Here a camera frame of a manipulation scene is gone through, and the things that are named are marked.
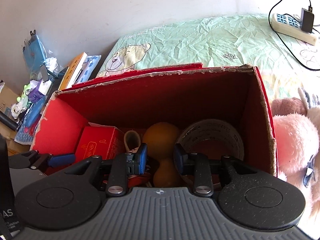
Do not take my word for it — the beige strap bundle red wrap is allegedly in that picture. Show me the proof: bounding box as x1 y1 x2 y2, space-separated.
124 130 155 187

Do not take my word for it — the small red gift box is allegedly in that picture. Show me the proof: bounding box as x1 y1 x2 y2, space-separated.
75 126 125 163

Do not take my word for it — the printed packing tape roll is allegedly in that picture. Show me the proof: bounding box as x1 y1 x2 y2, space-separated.
176 119 245 188

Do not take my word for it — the brown wooden gourd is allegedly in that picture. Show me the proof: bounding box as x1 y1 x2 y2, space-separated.
143 122 181 187

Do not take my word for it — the blue checkered cloth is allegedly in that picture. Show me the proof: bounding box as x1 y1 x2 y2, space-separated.
13 97 48 145

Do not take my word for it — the large red cardboard box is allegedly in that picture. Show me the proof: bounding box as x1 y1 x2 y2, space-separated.
31 63 278 176

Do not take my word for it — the pink white plush toy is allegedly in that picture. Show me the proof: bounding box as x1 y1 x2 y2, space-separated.
271 88 319 218

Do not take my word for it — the blue plastic bag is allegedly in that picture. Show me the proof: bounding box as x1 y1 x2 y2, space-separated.
22 30 49 82

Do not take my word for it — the green printed bed sheet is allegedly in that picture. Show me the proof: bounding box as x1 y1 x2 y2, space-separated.
98 15 319 100

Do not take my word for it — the white power strip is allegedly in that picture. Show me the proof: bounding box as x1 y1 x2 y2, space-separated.
271 14 318 46

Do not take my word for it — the black charger adapter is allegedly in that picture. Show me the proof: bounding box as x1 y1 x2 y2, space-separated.
300 6 314 33

